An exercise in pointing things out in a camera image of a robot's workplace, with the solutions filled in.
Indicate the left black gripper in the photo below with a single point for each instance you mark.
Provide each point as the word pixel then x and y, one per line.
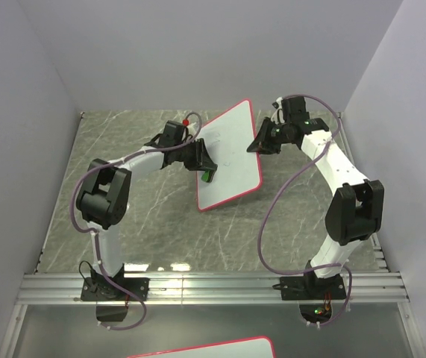
pixel 202 157

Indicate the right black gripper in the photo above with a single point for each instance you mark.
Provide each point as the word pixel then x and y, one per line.
pixel 262 145

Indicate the green whiteboard eraser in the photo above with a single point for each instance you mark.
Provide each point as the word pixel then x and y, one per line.
pixel 207 176

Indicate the pink framed whiteboard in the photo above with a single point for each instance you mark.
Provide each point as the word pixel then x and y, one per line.
pixel 238 173
pixel 260 346

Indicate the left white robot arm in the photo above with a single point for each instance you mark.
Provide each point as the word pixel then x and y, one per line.
pixel 101 198

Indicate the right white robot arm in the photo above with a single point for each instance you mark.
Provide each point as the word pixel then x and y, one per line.
pixel 356 209

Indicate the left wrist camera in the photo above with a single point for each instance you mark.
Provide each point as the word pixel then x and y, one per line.
pixel 174 133

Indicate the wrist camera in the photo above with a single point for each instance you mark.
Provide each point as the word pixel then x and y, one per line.
pixel 174 133
pixel 294 109

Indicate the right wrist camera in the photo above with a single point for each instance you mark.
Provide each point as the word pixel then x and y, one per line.
pixel 294 109

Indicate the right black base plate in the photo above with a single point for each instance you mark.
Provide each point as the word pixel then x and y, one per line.
pixel 294 289

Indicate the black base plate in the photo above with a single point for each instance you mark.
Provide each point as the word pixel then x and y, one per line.
pixel 294 289
pixel 134 289

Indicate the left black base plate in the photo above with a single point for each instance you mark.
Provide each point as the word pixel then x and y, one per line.
pixel 134 289

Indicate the aluminium mounting rail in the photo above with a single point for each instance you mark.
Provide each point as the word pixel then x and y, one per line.
pixel 187 288

